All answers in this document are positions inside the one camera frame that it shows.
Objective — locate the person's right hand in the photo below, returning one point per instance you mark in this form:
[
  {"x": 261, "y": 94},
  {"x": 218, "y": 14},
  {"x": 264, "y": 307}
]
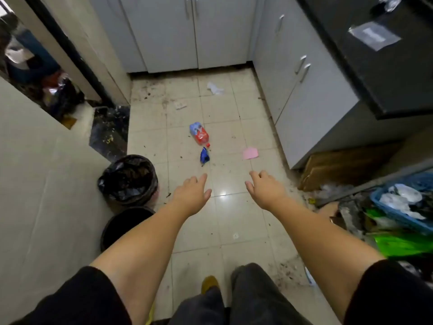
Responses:
[{"x": 267, "y": 192}]

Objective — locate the person's left hand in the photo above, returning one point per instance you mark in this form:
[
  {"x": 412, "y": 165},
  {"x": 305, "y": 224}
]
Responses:
[{"x": 191, "y": 196}]

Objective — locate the blue wrapper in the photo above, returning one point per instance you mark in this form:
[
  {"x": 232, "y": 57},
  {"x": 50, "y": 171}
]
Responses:
[{"x": 204, "y": 156}]

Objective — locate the pink paper piece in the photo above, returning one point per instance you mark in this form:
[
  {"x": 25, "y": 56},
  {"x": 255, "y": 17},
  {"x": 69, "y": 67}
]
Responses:
[{"x": 250, "y": 153}]

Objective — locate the red blue labelled plastic bottle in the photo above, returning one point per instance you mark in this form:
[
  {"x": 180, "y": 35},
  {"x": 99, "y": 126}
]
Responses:
[{"x": 200, "y": 133}]

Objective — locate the pink bin with black bag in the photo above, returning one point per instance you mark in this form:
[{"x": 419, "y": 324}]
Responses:
[{"x": 128, "y": 181}]

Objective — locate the small white packet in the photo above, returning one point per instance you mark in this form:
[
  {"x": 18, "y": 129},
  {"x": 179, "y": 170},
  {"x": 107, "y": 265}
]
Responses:
[{"x": 180, "y": 105}]

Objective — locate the white tissue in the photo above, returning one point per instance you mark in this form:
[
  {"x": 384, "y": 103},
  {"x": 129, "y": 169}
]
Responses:
[{"x": 214, "y": 88}]

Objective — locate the person's left forearm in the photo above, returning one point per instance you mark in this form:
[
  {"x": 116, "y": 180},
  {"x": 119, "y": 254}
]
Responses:
[{"x": 142, "y": 253}]

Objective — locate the person's right forearm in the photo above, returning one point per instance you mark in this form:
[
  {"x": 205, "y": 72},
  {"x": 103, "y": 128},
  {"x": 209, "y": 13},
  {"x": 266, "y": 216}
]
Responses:
[{"x": 324, "y": 247}]

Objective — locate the person's yellow left shoe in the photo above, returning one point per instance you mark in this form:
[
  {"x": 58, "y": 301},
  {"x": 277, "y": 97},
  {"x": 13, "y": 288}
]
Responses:
[{"x": 209, "y": 283}]

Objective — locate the person's grey trousers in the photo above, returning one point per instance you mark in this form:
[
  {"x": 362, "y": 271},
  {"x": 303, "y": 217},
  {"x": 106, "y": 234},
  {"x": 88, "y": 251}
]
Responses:
[{"x": 257, "y": 294}]

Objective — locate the person's black left sleeve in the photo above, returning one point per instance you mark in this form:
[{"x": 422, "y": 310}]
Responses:
[{"x": 77, "y": 301}]

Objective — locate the person's black sleeve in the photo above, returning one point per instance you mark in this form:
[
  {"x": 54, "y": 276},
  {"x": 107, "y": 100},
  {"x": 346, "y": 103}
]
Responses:
[
  {"x": 77, "y": 301},
  {"x": 392, "y": 294}
]

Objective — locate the person's black right sleeve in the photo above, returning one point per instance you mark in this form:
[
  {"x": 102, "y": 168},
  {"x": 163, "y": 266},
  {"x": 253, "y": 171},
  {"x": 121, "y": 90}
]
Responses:
[{"x": 392, "y": 294}]

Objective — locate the brown cardboard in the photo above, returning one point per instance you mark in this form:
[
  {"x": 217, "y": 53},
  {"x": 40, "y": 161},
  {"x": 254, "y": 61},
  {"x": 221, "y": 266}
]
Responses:
[{"x": 345, "y": 165}]

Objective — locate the black marble threshold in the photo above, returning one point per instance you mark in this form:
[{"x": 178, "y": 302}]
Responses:
[{"x": 110, "y": 131}]

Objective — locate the grey metal bar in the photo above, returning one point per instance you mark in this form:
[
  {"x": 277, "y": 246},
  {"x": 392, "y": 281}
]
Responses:
[{"x": 382, "y": 181}]

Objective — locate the white crumpled plastic bag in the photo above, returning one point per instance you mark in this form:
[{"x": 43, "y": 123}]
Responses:
[{"x": 402, "y": 199}]

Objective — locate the blue plastic basket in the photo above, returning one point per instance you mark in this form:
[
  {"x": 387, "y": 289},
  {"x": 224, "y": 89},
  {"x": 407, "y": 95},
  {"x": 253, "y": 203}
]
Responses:
[{"x": 406, "y": 220}]

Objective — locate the yellow brown object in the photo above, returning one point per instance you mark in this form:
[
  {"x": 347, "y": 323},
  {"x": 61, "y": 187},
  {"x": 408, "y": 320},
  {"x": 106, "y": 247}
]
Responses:
[{"x": 69, "y": 122}]

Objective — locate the green plastic bag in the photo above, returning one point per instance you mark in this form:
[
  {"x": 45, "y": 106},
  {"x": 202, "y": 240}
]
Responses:
[{"x": 402, "y": 245}]

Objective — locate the black plastic bag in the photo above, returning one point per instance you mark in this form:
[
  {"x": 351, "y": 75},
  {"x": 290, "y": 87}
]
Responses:
[{"x": 64, "y": 98}]

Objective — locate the grey sink cabinet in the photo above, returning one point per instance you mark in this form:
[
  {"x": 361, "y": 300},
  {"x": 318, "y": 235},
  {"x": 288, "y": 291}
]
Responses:
[{"x": 162, "y": 33}]

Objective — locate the dark door jamb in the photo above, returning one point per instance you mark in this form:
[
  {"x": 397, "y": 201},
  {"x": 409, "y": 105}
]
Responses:
[{"x": 67, "y": 47}]

